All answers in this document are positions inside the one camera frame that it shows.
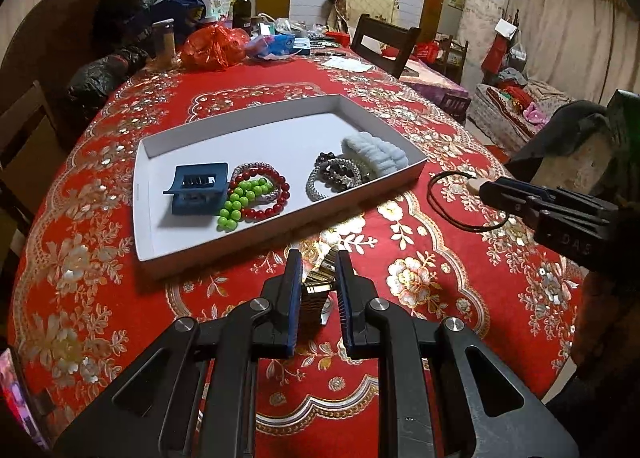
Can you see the red plastic bag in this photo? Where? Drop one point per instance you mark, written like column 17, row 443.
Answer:
column 215, row 48

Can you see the gold watch band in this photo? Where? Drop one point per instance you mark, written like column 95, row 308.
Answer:
column 312, row 303

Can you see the small black plastic bag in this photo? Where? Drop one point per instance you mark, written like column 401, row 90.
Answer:
column 100, row 73

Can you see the blue white plastic package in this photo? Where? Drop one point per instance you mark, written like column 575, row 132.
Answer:
column 272, row 46

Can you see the beige curtain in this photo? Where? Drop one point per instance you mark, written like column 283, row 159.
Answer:
column 565, row 23

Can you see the purple tablecloth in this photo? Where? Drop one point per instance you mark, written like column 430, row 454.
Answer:
column 435, row 83

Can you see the round brown wooden board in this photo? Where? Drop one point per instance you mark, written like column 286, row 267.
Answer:
column 50, row 28

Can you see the dark wine bottle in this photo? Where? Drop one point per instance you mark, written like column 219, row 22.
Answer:
column 242, row 8

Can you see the blue hair claw clip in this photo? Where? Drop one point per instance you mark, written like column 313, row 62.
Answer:
column 200, row 171

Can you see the brown wooden chair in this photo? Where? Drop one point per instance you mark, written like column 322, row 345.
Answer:
column 30, row 138

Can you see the small dark wooden chair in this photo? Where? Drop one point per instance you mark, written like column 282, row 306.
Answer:
column 452, row 56

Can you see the dark grey jacket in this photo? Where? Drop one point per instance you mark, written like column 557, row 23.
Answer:
column 570, row 118

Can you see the glass jar tan contents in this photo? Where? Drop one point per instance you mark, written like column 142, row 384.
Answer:
column 165, row 38

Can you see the blue plastic bag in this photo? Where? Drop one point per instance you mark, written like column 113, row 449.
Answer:
column 180, row 8

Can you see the light blue scrunchie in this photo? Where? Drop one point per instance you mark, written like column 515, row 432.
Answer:
column 380, row 153

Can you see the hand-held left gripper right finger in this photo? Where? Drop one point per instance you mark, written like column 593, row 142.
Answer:
column 345, row 298

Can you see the white paper sheet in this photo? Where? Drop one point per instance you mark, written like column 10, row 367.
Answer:
column 350, row 64

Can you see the red floral tablecloth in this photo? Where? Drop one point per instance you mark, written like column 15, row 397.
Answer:
column 125, row 313

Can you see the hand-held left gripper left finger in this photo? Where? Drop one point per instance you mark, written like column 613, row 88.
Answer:
column 295, row 298

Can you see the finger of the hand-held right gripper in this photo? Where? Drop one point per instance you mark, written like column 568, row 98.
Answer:
column 527, row 213
column 510, row 188

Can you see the white cardboard box tray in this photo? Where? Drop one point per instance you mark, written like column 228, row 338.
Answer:
column 260, row 138

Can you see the person's right forearm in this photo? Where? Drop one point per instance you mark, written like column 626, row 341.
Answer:
column 605, row 318

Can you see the cluttered sofa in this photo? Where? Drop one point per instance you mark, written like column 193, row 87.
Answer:
column 515, row 103

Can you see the tan chair back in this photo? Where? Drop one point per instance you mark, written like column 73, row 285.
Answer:
column 590, row 158

